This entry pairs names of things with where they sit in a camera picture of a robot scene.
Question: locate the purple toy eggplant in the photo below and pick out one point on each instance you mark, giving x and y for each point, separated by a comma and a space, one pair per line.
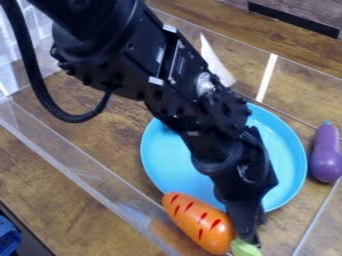
327, 157

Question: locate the blue round plate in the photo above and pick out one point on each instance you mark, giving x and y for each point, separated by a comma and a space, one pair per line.
168, 164

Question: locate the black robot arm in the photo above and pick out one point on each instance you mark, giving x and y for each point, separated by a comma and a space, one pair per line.
114, 45

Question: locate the orange toy carrot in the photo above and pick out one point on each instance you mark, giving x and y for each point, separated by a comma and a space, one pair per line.
206, 225

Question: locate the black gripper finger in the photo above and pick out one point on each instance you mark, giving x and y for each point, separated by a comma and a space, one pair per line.
250, 233

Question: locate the blue object at corner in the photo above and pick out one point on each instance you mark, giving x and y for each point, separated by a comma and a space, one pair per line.
10, 237

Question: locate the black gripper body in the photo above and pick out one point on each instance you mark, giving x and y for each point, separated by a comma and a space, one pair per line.
241, 171

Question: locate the clear acrylic enclosure wall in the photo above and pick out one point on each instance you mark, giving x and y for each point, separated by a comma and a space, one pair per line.
300, 94

